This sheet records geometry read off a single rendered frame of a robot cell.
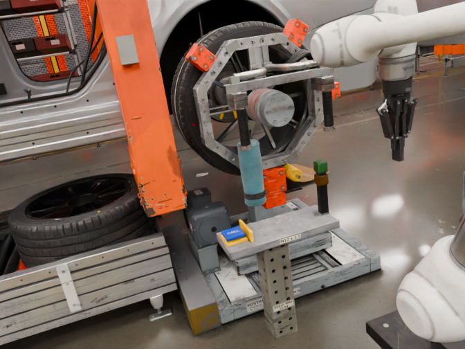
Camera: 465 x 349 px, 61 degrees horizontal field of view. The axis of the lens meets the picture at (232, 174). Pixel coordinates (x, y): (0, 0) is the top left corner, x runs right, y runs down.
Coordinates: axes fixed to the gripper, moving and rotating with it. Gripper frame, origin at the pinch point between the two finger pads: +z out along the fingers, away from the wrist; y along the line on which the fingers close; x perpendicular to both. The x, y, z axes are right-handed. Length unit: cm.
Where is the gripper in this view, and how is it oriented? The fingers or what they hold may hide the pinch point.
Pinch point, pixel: (397, 148)
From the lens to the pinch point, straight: 122.4
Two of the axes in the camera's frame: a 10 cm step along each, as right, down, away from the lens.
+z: 1.7, 9.1, 3.8
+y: 9.0, -3.0, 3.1
